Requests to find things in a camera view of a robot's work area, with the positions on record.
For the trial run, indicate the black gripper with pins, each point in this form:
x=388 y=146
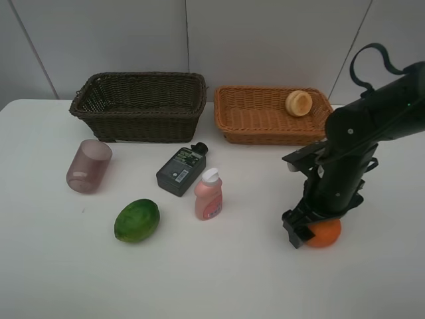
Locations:
x=330 y=190

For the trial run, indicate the orange mandarin fruit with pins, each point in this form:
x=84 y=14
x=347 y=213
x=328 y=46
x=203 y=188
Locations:
x=325 y=233

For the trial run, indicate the pink bottle white cap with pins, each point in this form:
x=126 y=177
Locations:
x=208 y=192

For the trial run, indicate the green lime fruit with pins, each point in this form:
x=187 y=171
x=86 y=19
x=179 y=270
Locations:
x=137 y=221

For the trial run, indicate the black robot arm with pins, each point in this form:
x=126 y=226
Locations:
x=389 y=113

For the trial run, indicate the orange wicker basket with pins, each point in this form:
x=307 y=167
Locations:
x=257 y=115

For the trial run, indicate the dark grey flat bottle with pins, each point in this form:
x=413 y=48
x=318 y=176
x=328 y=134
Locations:
x=182 y=169

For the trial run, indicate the dark brown wicker basket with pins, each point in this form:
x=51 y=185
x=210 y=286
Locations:
x=152 y=107

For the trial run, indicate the purple translucent plastic cup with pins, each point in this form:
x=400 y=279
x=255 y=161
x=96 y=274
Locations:
x=88 y=167

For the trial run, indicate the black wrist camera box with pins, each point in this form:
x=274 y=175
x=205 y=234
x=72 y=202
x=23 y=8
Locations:
x=303 y=159

